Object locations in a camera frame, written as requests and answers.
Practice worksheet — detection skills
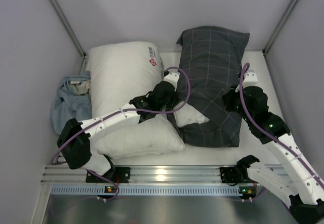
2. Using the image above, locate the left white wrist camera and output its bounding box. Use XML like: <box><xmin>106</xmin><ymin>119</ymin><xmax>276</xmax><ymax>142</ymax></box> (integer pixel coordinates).
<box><xmin>163</xmin><ymin>71</ymin><xmax>180</xmax><ymax>87</ymax></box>

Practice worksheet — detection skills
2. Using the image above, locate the left aluminium frame post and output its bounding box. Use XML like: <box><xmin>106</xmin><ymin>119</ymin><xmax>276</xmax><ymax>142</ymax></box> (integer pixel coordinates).
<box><xmin>48</xmin><ymin>0</ymin><xmax>87</xmax><ymax>58</ymax></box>

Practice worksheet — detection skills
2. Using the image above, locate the aluminium rail beam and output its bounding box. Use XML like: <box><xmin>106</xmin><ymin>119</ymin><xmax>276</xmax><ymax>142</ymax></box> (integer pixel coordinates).
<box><xmin>41</xmin><ymin>165</ymin><xmax>223</xmax><ymax>185</ymax></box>

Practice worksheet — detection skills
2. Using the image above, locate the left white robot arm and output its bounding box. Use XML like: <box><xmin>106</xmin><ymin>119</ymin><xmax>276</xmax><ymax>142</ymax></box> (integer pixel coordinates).
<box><xmin>57</xmin><ymin>80</ymin><xmax>177</xmax><ymax>176</ymax></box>

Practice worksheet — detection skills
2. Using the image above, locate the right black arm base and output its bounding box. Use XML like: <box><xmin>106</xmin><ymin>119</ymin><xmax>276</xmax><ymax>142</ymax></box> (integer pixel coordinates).
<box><xmin>220</xmin><ymin>166</ymin><xmax>254</xmax><ymax>185</ymax></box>

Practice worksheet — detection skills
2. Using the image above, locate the right aluminium frame post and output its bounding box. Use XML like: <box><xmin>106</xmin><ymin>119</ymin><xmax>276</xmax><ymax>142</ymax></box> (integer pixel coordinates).
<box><xmin>262</xmin><ymin>0</ymin><xmax>299</xmax><ymax>57</ymax></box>

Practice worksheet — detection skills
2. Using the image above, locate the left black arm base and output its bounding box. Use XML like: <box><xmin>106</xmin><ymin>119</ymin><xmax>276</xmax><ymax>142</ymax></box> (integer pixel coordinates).
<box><xmin>86</xmin><ymin>167</ymin><xmax>131</xmax><ymax>183</ymax></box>

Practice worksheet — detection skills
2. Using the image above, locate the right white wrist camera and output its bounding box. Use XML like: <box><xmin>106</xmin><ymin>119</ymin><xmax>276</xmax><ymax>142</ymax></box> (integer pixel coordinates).
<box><xmin>235</xmin><ymin>69</ymin><xmax>258</xmax><ymax>93</ymax></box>

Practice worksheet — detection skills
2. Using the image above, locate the light blue crumpled cloth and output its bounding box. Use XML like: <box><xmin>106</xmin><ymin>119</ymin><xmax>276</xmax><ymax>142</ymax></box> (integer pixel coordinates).
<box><xmin>50</xmin><ymin>71</ymin><xmax>92</xmax><ymax>135</ymax></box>

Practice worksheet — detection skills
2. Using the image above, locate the grey slotted cable duct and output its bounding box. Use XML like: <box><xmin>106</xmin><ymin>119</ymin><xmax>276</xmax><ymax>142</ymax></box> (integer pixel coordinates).
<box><xmin>51</xmin><ymin>185</ymin><xmax>259</xmax><ymax>196</ymax></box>

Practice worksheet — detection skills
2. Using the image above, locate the white bare pillow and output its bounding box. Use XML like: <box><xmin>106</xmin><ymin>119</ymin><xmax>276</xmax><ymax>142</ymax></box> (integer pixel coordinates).
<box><xmin>88</xmin><ymin>41</ymin><xmax>185</xmax><ymax>159</ymax></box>

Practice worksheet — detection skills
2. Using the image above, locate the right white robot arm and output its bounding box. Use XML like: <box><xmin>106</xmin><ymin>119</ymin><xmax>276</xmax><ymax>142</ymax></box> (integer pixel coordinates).
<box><xmin>220</xmin><ymin>86</ymin><xmax>323</xmax><ymax>223</ymax></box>

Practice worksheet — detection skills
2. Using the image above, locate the aluminium frame post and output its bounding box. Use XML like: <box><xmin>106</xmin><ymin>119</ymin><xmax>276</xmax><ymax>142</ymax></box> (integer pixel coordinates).
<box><xmin>262</xmin><ymin>0</ymin><xmax>299</xmax><ymax>57</ymax></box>
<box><xmin>48</xmin><ymin>0</ymin><xmax>87</xmax><ymax>58</ymax></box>

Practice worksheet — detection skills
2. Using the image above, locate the dark grey checked pillowcase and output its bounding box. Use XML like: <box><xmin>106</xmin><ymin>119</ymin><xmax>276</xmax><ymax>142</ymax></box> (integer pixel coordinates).
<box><xmin>167</xmin><ymin>26</ymin><xmax>250</xmax><ymax>148</ymax></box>

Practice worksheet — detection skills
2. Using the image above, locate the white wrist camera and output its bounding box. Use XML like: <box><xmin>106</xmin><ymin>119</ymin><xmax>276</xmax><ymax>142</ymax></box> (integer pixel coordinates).
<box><xmin>235</xmin><ymin>69</ymin><xmax>258</xmax><ymax>93</ymax></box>
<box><xmin>163</xmin><ymin>71</ymin><xmax>180</xmax><ymax>87</ymax></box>

